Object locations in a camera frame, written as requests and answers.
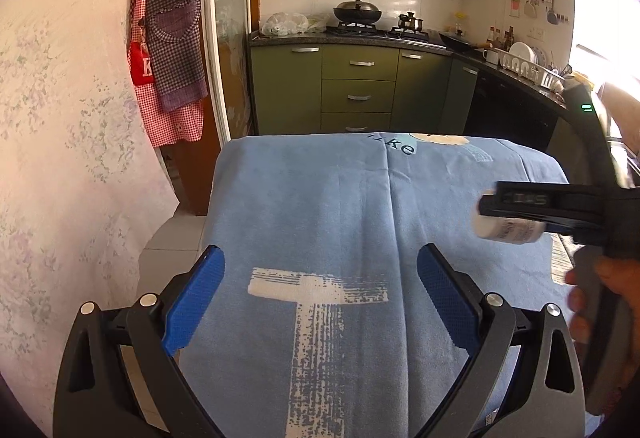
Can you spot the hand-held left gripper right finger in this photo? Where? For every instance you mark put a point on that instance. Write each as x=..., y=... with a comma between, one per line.
x=445, y=298

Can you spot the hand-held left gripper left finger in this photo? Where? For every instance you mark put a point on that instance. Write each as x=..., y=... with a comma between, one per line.
x=192, y=303

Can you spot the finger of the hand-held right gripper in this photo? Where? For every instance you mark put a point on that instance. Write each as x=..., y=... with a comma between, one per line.
x=550, y=203

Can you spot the small white bottle with label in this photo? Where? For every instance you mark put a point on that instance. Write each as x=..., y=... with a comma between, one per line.
x=500, y=228

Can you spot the person's right hand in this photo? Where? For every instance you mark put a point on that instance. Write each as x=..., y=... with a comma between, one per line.
x=622, y=275

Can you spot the black built-in dishwasher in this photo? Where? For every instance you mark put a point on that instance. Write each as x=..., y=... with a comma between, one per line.
x=505, y=113

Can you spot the white dish rack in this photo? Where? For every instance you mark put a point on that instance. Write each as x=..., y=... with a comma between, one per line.
x=525, y=68

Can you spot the light blue printed tablecloth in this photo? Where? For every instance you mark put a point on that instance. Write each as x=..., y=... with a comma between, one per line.
x=325, y=208

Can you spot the white plate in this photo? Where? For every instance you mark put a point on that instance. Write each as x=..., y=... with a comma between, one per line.
x=521, y=51

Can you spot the white mug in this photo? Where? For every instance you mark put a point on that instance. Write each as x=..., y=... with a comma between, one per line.
x=491, y=57

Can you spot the condiment bottles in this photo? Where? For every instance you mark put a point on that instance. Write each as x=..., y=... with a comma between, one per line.
x=501, y=38

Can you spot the red gingham apron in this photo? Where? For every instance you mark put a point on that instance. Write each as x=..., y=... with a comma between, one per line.
x=175, y=128

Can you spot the black frying pan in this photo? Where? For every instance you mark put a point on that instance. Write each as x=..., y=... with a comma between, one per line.
x=457, y=41

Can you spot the small black pot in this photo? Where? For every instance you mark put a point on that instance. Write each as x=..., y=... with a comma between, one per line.
x=411, y=22

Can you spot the green kitchen drawer cabinet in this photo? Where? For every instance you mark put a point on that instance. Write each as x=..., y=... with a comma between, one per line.
x=285, y=88

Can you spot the black gas stove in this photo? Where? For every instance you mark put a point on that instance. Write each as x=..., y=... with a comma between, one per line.
x=375, y=32

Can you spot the purple gingham apron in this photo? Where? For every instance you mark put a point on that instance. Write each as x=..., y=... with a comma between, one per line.
x=175, y=43

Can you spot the black wok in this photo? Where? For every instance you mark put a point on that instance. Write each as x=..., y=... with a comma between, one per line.
x=357, y=11

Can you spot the dark kitchen countertop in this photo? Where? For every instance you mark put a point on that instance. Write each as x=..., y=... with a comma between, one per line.
x=300, y=38

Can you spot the glass sliding door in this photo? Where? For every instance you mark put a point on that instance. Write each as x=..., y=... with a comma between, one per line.
x=227, y=18

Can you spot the clear plastic bags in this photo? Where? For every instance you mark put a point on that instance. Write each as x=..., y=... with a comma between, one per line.
x=282, y=24

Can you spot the white wall socket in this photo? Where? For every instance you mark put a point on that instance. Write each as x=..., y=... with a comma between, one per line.
x=537, y=34

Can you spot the utensil wall decal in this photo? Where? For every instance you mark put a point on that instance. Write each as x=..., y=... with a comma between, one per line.
x=534, y=3

